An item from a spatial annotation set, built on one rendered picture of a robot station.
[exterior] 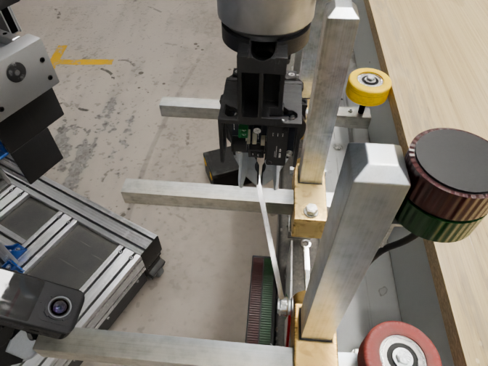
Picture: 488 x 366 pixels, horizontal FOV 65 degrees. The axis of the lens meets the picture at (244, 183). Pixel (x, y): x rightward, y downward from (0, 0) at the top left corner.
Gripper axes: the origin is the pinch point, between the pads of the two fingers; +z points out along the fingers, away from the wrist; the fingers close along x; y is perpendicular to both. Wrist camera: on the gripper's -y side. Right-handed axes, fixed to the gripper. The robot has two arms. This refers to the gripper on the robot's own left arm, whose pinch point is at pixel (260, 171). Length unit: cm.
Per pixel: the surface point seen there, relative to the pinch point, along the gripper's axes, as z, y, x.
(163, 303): 98, -23, -33
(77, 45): 95, -191, -130
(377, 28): 8, -53, 23
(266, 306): 28.0, 4.9, 2.1
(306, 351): 11.3, 17.0, 6.8
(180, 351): 12.3, 18.0, -7.8
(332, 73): -8.2, -9.2, 7.8
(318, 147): 4.0, -9.4, 7.9
